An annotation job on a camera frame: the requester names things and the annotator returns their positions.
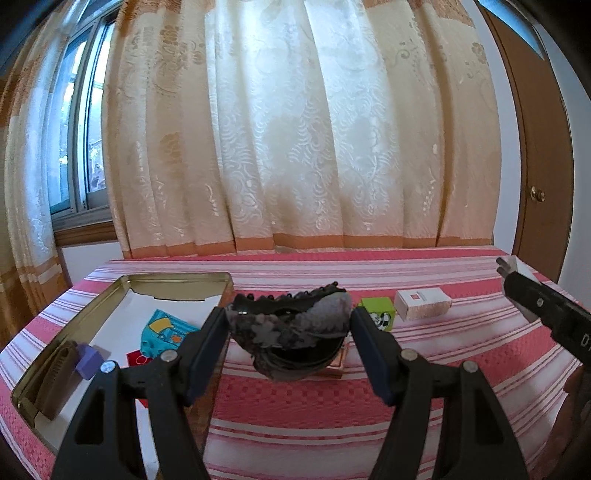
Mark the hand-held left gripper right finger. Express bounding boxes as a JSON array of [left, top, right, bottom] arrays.
[[350, 305, 527, 480]]

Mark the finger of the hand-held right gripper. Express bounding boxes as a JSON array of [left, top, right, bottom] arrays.
[[502, 271, 578, 333]]

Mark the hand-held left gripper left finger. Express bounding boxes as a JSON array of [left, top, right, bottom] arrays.
[[51, 305, 230, 480]]

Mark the white charger plug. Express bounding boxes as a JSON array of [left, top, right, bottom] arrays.
[[495, 255, 536, 282]]

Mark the small pink brown box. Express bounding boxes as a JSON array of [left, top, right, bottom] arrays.
[[318, 344, 348, 377]]

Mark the green printed cube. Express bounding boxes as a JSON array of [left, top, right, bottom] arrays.
[[359, 296, 397, 332]]

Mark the blue toy brick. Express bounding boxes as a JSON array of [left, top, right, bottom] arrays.
[[139, 310, 201, 358]]

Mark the red toy brick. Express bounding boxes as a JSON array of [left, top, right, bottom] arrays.
[[124, 348, 162, 370]]

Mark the white and pink box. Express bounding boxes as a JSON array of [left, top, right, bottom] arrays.
[[394, 287, 452, 322]]

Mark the gold tin box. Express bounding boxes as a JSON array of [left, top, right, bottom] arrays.
[[10, 272, 234, 480]]

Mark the black grey hair clip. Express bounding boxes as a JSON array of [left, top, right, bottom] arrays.
[[228, 282, 352, 383]]

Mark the purple block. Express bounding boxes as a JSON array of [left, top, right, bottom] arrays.
[[75, 342, 112, 380]]

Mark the brown wooden bar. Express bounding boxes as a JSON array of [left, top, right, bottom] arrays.
[[36, 342, 79, 421]]

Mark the pink striped bedspread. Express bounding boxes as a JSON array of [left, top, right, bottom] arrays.
[[0, 247, 591, 480]]

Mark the brown wooden door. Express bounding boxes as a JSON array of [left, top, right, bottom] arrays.
[[475, 0, 578, 282]]

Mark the wooden window sill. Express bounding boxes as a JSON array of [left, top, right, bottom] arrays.
[[53, 219, 118, 247]]

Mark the wide cream patterned curtain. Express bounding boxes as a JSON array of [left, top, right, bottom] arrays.
[[104, 0, 504, 259]]

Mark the narrow cream patterned curtain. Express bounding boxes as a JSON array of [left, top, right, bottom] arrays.
[[0, 28, 93, 333]]

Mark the window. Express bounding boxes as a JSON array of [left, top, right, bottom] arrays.
[[46, 9, 116, 227]]

